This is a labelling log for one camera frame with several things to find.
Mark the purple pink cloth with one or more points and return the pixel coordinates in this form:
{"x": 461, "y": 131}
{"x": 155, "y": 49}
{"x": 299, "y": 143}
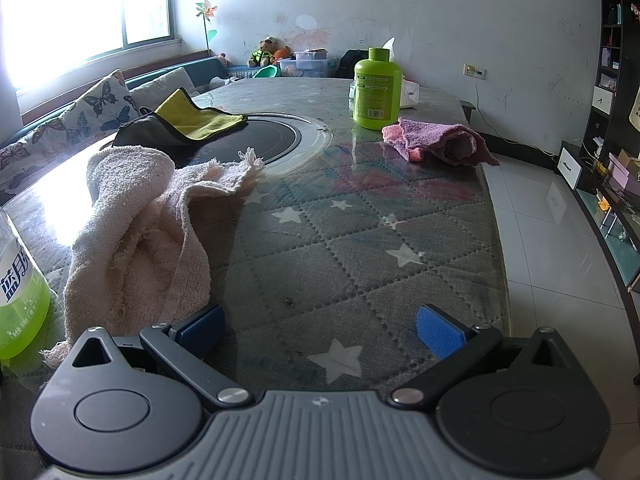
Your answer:
{"x": 450, "y": 142}

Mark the low dark cabinet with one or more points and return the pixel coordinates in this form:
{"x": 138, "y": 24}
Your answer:
{"x": 615, "y": 240}

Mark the pink plush toy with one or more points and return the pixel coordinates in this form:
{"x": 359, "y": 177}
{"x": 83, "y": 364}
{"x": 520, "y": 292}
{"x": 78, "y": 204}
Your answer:
{"x": 223, "y": 59}

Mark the yellow grey microfibre cloth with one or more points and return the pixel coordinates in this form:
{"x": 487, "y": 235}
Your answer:
{"x": 200, "y": 120}

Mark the clear storage box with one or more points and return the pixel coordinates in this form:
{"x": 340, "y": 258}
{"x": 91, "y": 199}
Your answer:
{"x": 310, "y": 64}

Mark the pinwheel flower toy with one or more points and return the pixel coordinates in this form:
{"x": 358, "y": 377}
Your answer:
{"x": 206, "y": 12}

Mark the butterfly print cushion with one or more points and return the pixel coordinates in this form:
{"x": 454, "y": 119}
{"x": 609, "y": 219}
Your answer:
{"x": 105, "y": 105}
{"x": 35, "y": 160}

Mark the green plastic basin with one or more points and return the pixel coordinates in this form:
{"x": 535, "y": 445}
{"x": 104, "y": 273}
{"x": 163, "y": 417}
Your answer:
{"x": 266, "y": 72}

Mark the small green bottle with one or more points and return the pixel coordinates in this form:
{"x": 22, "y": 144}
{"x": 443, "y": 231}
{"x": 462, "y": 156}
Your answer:
{"x": 377, "y": 95}

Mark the white box with black mark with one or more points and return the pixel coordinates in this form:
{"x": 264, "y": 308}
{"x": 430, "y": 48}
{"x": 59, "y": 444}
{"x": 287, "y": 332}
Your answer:
{"x": 569, "y": 167}

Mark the clear pump soap bottle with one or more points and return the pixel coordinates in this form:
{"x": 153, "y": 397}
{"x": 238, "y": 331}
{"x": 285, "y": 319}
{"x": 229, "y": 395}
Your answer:
{"x": 22, "y": 310}

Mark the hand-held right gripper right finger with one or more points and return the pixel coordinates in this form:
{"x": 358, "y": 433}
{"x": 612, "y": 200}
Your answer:
{"x": 440, "y": 332}

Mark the tissue pack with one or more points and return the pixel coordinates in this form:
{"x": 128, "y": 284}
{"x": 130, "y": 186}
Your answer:
{"x": 410, "y": 95}

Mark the orange plush toy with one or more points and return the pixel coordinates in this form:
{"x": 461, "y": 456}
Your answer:
{"x": 282, "y": 53}

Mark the round black hob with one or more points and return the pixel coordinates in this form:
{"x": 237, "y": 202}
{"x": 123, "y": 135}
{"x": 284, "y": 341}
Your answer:
{"x": 270, "y": 137}

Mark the teddy bear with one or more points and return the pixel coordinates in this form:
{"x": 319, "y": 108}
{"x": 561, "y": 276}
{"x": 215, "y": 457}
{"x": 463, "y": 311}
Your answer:
{"x": 262, "y": 52}

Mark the black bag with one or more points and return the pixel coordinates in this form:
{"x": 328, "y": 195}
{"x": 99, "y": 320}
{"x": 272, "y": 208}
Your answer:
{"x": 350, "y": 65}

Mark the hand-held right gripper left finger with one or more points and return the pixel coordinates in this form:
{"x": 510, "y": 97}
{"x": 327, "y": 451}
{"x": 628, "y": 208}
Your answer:
{"x": 202, "y": 332}

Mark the dark shelf unit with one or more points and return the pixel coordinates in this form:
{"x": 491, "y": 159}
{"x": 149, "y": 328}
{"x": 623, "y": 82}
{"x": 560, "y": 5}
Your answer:
{"x": 607, "y": 60}

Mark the pale pink towel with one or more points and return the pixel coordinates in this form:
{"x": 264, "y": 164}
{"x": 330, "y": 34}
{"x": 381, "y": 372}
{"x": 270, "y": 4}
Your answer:
{"x": 125, "y": 240}

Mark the wall socket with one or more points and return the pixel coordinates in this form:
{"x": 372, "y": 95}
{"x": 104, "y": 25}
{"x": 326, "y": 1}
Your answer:
{"x": 475, "y": 71}

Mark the window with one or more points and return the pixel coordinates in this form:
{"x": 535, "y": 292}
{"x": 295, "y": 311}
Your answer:
{"x": 75, "y": 10}

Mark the blue sofa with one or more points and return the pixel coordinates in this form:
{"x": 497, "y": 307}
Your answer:
{"x": 205, "y": 67}

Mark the grey cushion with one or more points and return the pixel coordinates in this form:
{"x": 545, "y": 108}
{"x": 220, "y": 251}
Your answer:
{"x": 160, "y": 87}

